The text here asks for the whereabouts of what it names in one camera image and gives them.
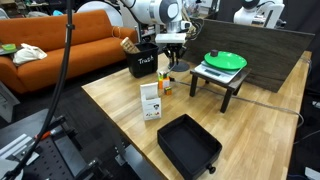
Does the small rubiks cube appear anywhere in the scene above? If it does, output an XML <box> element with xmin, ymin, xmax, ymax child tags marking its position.
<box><xmin>164</xmin><ymin>87</ymin><xmax>172</xmax><ymax>95</ymax></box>

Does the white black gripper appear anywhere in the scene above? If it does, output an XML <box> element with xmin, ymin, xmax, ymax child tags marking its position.
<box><xmin>155</xmin><ymin>33</ymin><xmax>186</xmax><ymax>68</ymax></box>

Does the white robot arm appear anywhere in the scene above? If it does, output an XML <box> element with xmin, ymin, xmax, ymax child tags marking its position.
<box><xmin>120</xmin><ymin>0</ymin><xmax>192</xmax><ymax>69</ymax></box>

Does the white kitchen scale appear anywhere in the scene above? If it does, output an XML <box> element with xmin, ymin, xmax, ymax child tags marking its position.
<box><xmin>195</xmin><ymin>61</ymin><xmax>241</xmax><ymax>83</ymax></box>

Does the black hanging robot cable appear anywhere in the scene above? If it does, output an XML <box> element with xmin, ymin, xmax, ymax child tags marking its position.
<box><xmin>1</xmin><ymin>0</ymin><xmax>75</xmax><ymax>180</ymax></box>

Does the small black stool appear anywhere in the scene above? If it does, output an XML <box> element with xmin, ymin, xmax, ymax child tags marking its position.
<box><xmin>189</xmin><ymin>68</ymin><xmax>251</xmax><ymax>113</ymax></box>

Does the beige articulated desk lamp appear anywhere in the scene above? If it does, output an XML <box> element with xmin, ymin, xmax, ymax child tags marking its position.
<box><xmin>168</xmin><ymin>21</ymin><xmax>197</xmax><ymax>72</ymax></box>

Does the orange handled clamp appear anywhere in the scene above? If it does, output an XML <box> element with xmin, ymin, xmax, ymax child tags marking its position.
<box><xmin>41</xmin><ymin>116</ymin><xmax>66</xmax><ymax>140</ymax></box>

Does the orange sofa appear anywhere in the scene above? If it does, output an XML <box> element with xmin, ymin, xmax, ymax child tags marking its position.
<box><xmin>0</xmin><ymin>9</ymin><xmax>139</xmax><ymax>95</ymax></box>

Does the black trash bin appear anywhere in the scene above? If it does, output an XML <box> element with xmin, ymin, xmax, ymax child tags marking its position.
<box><xmin>126</xmin><ymin>42</ymin><xmax>159</xmax><ymax>78</ymax></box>

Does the green plate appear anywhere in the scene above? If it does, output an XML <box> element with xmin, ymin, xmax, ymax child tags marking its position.
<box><xmin>204</xmin><ymin>51</ymin><xmax>247</xmax><ymax>70</ymax></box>

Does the white bag on sofa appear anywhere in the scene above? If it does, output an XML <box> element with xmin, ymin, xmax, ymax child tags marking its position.
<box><xmin>13</xmin><ymin>43</ymin><xmax>47</xmax><ymax>66</ymax></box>

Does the black fabric tray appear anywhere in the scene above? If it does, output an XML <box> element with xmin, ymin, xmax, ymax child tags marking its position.
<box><xmin>157</xmin><ymin>114</ymin><xmax>222</xmax><ymax>180</ymax></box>

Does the dark wooden back board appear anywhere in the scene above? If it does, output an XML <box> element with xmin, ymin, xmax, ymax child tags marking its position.
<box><xmin>183</xmin><ymin>19</ymin><xmax>314</xmax><ymax>92</ymax></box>

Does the white carton box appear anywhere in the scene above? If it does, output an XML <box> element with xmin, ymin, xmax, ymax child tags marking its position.
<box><xmin>140</xmin><ymin>82</ymin><xmax>161</xmax><ymax>120</ymax></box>

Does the wooden block in bin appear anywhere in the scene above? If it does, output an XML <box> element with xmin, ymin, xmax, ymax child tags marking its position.
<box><xmin>120</xmin><ymin>37</ymin><xmax>140</xmax><ymax>54</ymax></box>

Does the grey power cable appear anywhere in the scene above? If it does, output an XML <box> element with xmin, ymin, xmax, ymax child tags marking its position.
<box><xmin>169</xmin><ymin>77</ymin><xmax>305</xmax><ymax>129</ymax></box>

